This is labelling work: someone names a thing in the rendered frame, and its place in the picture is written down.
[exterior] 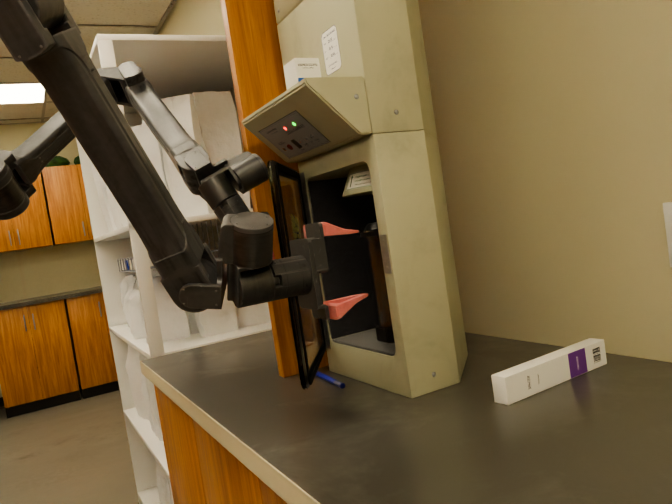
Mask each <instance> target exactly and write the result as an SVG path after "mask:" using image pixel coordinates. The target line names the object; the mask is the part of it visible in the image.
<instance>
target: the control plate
mask: <svg viewBox="0 0 672 504"><path fill-rule="evenodd" d="M292 122H295V123H296V126H294V125H293V124H292ZM283 127H286V128H287V129H288V130H285V129H284V128H283ZM259 133H260V134H261V135H262V136H263V137H265V138H266V139H267V140H268V141H269V142H270V143H272V144H273V145H274V146H275V147H276V148H277V149H279V150H280V151H281V152H282V153H283V154H284V155H286V156H287V157H288V158H289V159H290V158H292V157H295V156H297V155H300V154H302V153H305V152H307V151H309V150H312V149H314V148H317V147H319V146H322V145H324V144H327V143H329V142H330V141H329V140H328V139H327V138H326V137H325V136H324V135H323V134H321V133H320V132H319V131H318V130H317V129H316V128H315V127H314V126H313V125H311V124H310V123H309V122H308V121H307V120H306V119H305V118H304V117H303V116H301V115H300V114H299V113H298V112H297V111H296V110H295V111H293V112H292V113H290V114H288V115H286V116H285V117H283V118H281V119H279V120H278V121H276V122H274V123H273V124H271V125H269V126H267V127H266V128H264V129H262V130H260V131H259ZM310 134H313V135H314V137H312V138H310ZM305 137H308V138H309V140H307V141H306V140H305ZM293 139H294V140H295V141H297V142H298V143H299V144H300V145H301V146H302V148H300V149H299V148H298V147H297V146H296V145H295V144H293V143H292V142H291V140H293ZM300 139H302V140H303V141H304V142H302V143H300ZM288 144H289V145H291V146H292V147H293V150H290V149H288V148H287V145H288ZM282 148H285V149H286V150H287V151H284V150H283V149H282Z"/></svg>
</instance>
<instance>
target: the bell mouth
mask: <svg viewBox="0 0 672 504"><path fill-rule="evenodd" d="M371 194H373V192H372V185H371V178H370V171H369V167H368V165H367V164H365V165H360V166H356V167H353V168H350V169H349V173H348V177H347V180H346V184H345V188H344V191H343V195H342V197H355V196H363V195H371Z"/></svg>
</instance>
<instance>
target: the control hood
mask: <svg viewBox="0 0 672 504"><path fill-rule="evenodd" d="M295 110H296V111H297V112H298V113H299V114H300V115H301V116H303V117H304V118H305V119H306V120H307V121H308V122H309V123H310V124H311V125H313V126H314V127H315V128H316V129H317V130H318V131H319V132H320V133H321V134H323V135H324V136H325V137H326V138H327V139H328V140H329V141H330V142H329V143H327V144H324V145H322V146H319V147H317V148H314V149H312V150H309V151H307V152H305V153H302V154H300V155H297V156H295V157H292V158H290V159H289V158H288V157H287V156H286V155H284V154H283V153H282V152H281V151H280V150H279V149H277V148H276V147H275V146H274V145H273V144H272V143H270V142H269V141H268V140H267V139H266V138H265V137H263V136H262V135H261V134H260V133H259V131H260V130H262V129H264V128H266V127H267V126H269V125H271V124H273V123H274V122H276V121H278V120H279V119H281V118H283V117H285V116H286V115H288V114H290V113H292V112H293V111H295ZM242 124H243V126H244V127H245V128H247V129H248V130H249V131H250V132H251V133H252V134H254V135H255V136H256V137H257V138H258V139H259V140H261V141H262V142H263V143H264V144H265V145H266V146H268V147H269V148H270V149H271V150H272V151H273V152H275V153H276V154H277V155H278V156H279V157H281V158H282V159H283V160H284V161H285V162H286V163H297V162H300V161H302V160H305V159H308V158H310V157H313V156H315V155H318V154H321V153H323V152H326V151H328V150H331V149H334V148H336V147H339V146H342V145H344V144H347V143H349V142H352V141H355V140H357V139H360V138H362V137H365V136H368V135H370V133H372V130H371V124H370V117H369V110H368V103H367V96H366V89H365V83H364V78H362V76H357V77H313V78H304V79H303V80H301V81H300V82H298V83H297V84H295V85H294V86H292V87H291V88H289V89H288V90H286V91H285V92H283V93H282V94H280V95H279V96H277V97H276V98H274V99H273V100H271V101H270V102H269V103H267V104H266V105H264V106H263V107H261V108H260V109H258V110H257V111H255V112H254V113H252V114H251V115H249V116H248V117H246V118H245V119H243V121H242Z"/></svg>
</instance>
